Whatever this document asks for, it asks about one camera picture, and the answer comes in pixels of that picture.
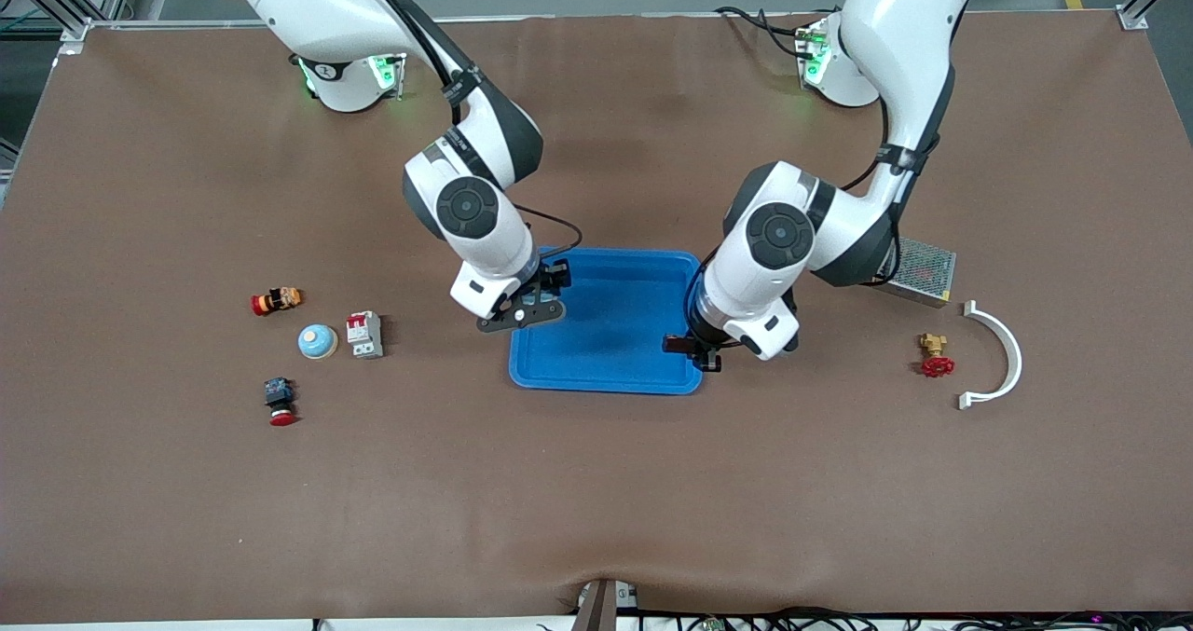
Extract red orange emergency stop button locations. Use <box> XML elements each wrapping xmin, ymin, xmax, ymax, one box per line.
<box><xmin>250</xmin><ymin>286</ymin><xmax>304</xmax><ymax>318</ymax></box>

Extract black base cable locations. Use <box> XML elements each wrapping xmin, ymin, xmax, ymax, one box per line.
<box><xmin>714</xmin><ymin>5</ymin><xmax>819</xmax><ymax>59</ymax></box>

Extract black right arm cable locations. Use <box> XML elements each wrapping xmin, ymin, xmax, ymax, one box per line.
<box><xmin>514</xmin><ymin>204</ymin><xmax>584</xmax><ymax>261</ymax></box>

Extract white curved plastic bracket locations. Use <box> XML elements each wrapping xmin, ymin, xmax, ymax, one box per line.
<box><xmin>958</xmin><ymin>300</ymin><xmax>1024</xmax><ymax>411</ymax></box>

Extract white red circuit breaker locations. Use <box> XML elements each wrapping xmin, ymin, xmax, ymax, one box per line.
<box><xmin>346</xmin><ymin>310</ymin><xmax>385</xmax><ymax>361</ymax></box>

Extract blue plastic tray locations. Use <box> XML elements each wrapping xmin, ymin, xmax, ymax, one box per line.
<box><xmin>509</xmin><ymin>246</ymin><xmax>705</xmax><ymax>396</ymax></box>

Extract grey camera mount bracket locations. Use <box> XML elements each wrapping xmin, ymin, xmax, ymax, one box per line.
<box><xmin>570</xmin><ymin>578</ymin><xmax>642</xmax><ymax>631</ymax></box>

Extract brass valve red handwheel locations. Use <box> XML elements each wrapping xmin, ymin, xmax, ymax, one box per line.
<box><xmin>917</xmin><ymin>333</ymin><xmax>957</xmax><ymax>379</ymax></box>

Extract metal mesh power supply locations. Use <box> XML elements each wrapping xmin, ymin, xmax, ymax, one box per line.
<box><xmin>876</xmin><ymin>237</ymin><xmax>958</xmax><ymax>309</ymax></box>

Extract brown table mat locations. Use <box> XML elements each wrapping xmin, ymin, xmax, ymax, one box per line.
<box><xmin>0</xmin><ymin>11</ymin><xmax>1193</xmax><ymax>624</ymax></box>

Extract black blue red push button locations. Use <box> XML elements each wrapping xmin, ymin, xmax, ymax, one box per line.
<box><xmin>264</xmin><ymin>377</ymin><xmax>299</xmax><ymax>428</ymax></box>

